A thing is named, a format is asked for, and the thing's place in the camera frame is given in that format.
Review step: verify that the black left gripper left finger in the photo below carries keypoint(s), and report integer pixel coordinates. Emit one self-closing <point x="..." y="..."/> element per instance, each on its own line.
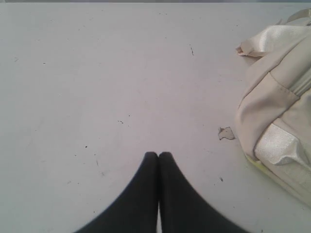
<point x="135" y="209"/>

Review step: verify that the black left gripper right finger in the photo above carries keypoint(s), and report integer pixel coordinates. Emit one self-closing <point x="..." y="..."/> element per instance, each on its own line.
<point x="182" y="209"/>

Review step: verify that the cream fabric duffel bag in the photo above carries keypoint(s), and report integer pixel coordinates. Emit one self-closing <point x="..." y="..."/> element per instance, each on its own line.
<point x="273" y="120"/>

